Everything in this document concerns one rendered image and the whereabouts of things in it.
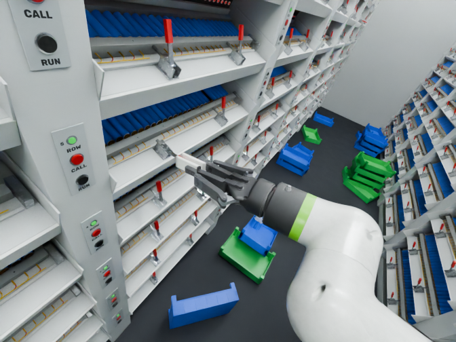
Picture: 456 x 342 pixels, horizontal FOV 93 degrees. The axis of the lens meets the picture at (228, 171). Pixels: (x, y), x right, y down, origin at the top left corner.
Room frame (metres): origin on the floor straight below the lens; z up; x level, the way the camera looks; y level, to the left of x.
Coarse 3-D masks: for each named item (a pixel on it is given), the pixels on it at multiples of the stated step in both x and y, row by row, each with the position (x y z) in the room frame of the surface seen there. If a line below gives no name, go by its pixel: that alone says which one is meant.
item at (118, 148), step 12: (228, 96) 0.79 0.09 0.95; (204, 108) 0.64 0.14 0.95; (168, 120) 0.50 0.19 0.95; (180, 120) 0.52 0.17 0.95; (192, 120) 0.57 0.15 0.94; (144, 132) 0.41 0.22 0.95; (156, 132) 0.44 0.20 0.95; (168, 132) 0.47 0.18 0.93; (120, 144) 0.35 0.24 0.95; (132, 144) 0.37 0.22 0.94; (144, 144) 0.39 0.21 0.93; (108, 156) 0.31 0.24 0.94
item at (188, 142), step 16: (240, 96) 0.84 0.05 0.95; (208, 112) 0.67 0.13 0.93; (240, 112) 0.79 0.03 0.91; (176, 128) 0.52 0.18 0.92; (192, 128) 0.55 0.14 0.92; (208, 128) 0.60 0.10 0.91; (224, 128) 0.65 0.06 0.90; (176, 144) 0.47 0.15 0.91; (192, 144) 0.50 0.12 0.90; (112, 160) 0.32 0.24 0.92; (128, 160) 0.34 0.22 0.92; (144, 160) 0.36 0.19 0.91; (160, 160) 0.39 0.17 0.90; (112, 176) 0.26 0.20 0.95; (128, 176) 0.31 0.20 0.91; (144, 176) 0.33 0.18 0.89; (112, 192) 0.26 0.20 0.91
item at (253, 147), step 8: (272, 128) 1.49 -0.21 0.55; (256, 136) 1.29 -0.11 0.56; (264, 136) 1.39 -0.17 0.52; (272, 136) 1.46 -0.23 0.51; (248, 144) 1.18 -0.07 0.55; (256, 144) 1.26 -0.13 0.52; (264, 144) 1.30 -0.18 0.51; (248, 152) 1.14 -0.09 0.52; (256, 152) 1.19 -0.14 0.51; (240, 160) 1.03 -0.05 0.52; (248, 160) 1.07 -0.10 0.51
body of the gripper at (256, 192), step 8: (248, 176) 0.37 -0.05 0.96; (248, 184) 0.34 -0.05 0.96; (256, 184) 0.32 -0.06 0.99; (264, 184) 0.32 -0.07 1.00; (272, 184) 0.33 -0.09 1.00; (232, 192) 0.31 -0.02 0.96; (240, 192) 0.31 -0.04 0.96; (248, 192) 0.32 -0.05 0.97; (256, 192) 0.30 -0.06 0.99; (264, 192) 0.30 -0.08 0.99; (240, 200) 0.29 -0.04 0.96; (248, 200) 0.29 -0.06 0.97; (256, 200) 0.29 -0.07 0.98; (264, 200) 0.29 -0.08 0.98; (248, 208) 0.29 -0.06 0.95; (256, 208) 0.28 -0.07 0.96
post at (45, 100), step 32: (0, 0) 0.19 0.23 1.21; (64, 0) 0.24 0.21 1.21; (0, 32) 0.18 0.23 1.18; (64, 32) 0.23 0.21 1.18; (0, 64) 0.17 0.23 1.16; (32, 96) 0.19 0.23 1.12; (64, 96) 0.22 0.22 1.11; (96, 96) 0.25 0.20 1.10; (32, 128) 0.18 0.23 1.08; (96, 128) 0.25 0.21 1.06; (32, 160) 0.17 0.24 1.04; (96, 160) 0.24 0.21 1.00; (64, 192) 0.19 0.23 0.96; (96, 192) 0.23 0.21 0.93; (64, 224) 0.17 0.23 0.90; (96, 256) 0.20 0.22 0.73; (96, 288) 0.18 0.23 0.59; (128, 320) 0.25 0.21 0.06
